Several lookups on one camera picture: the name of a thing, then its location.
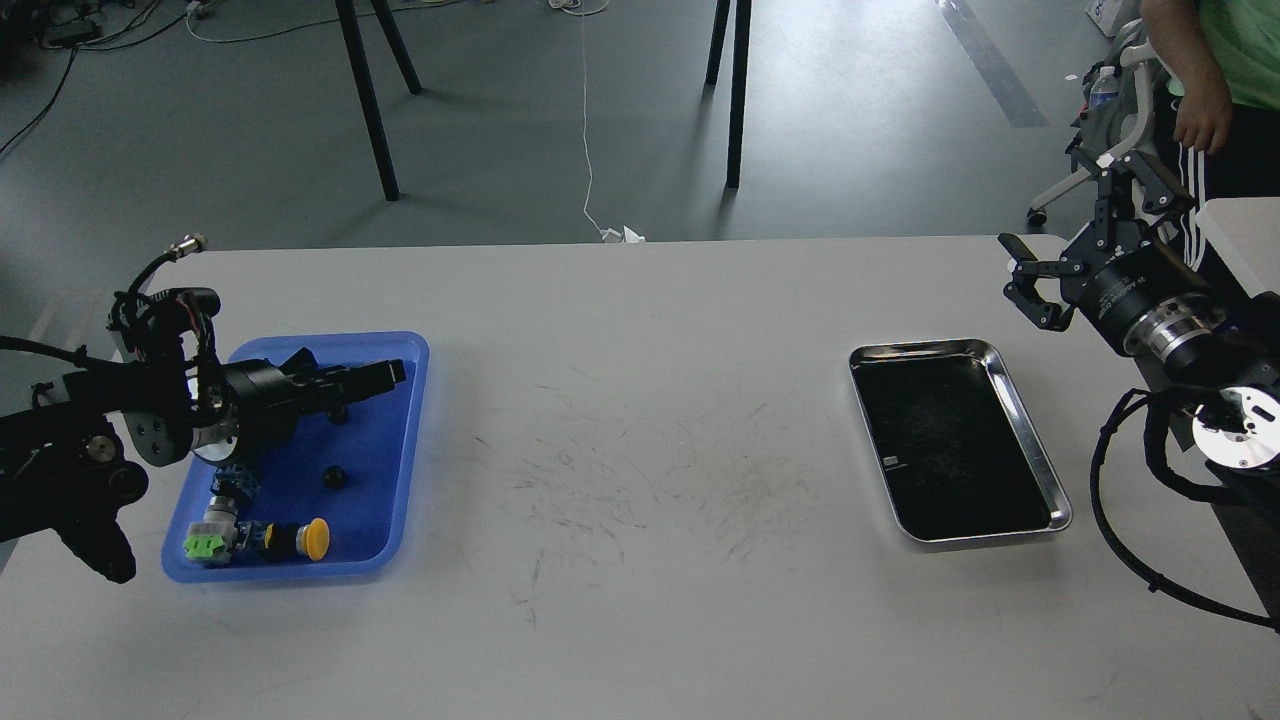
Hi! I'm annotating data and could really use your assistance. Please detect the image-left gripper finger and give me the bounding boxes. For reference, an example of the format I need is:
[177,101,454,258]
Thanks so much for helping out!
[302,357,408,393]
[317,386,396,413]

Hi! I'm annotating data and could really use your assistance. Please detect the black stand leg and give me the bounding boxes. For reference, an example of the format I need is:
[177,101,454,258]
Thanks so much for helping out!
[704,0,753,191]
[334,1,424,202]

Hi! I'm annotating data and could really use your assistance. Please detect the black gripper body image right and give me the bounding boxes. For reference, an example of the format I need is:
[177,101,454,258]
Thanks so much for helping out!
[1060,222,1216,357]

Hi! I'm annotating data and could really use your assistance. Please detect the yellow mushroom push button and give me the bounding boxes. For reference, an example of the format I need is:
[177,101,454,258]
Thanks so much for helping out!
[261,518,332,562]

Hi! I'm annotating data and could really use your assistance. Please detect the plastic water bottle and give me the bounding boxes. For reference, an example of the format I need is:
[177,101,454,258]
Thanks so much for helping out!
[1085,65,1120,110]

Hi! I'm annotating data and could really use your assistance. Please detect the white cable on floor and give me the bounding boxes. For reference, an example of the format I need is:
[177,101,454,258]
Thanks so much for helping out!
[548,0,646,243]

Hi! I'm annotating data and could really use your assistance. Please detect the image-right gripper finger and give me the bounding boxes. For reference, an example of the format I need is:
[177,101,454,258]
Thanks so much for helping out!
[998,233,1082,332]
[1070,149,1196,246]

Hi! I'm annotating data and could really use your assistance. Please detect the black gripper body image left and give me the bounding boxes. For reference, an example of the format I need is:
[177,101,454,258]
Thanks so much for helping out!
[192,363,320,462]

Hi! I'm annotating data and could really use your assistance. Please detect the silver metal tray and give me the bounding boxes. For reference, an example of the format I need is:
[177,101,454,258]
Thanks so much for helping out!
[847,338,1074,548]

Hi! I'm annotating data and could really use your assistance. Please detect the green terminal switch block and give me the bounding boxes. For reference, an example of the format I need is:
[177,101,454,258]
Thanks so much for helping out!
[183,497,239,566]

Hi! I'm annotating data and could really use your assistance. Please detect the black red switch part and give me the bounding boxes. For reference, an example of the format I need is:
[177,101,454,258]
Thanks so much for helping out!
[279,347,317,375]

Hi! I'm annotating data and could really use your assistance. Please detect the black floor cables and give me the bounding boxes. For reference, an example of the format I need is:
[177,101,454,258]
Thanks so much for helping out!
[0,0,201,156]

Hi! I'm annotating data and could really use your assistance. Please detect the black stand leg right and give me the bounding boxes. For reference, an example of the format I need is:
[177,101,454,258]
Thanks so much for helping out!
[704,0,753,191]

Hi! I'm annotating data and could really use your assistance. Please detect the person in green shirt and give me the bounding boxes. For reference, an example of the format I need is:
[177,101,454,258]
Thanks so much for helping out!
[1139,1,1279,208]

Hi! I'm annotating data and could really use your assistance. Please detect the person's hand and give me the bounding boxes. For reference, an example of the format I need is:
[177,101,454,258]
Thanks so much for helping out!
[1172,90,1233,154]

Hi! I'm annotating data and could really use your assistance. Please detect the white office chair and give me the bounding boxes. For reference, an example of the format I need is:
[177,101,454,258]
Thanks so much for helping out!
[1027,19,1169,228]

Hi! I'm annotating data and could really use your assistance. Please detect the black stand leg left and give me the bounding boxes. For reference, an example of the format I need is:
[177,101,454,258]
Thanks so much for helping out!
[334,1,424,202]

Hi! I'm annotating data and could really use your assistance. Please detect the blue plastic tray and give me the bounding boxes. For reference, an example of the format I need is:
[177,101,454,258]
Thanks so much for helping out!
[160,331,430,583]

